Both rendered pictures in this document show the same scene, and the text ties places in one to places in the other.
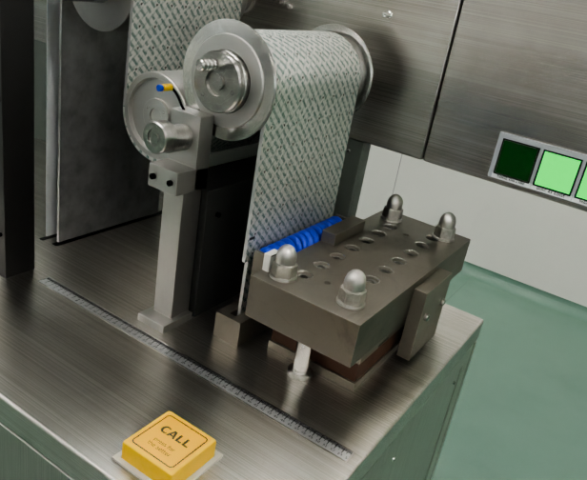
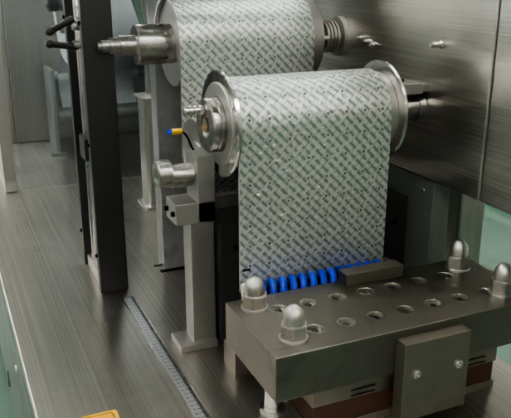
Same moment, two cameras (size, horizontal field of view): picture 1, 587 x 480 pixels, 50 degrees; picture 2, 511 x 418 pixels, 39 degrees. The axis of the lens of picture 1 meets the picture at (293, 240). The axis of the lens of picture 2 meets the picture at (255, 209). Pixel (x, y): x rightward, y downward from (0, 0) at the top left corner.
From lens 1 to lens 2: 52 cm
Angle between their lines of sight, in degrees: 35
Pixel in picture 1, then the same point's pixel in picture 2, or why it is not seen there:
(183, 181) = (184, 212)
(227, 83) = (209, 125)
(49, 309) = (111, 320)
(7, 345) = (59, 342)
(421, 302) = (402, 354)
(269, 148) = (251, 183)
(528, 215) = not seen: outside the picture
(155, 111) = not seen: hidden behind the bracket
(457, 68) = (500, 95)
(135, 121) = not seen: hidden behind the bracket
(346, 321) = (269, 353)
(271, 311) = (236, 340)
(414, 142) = (471, 180)
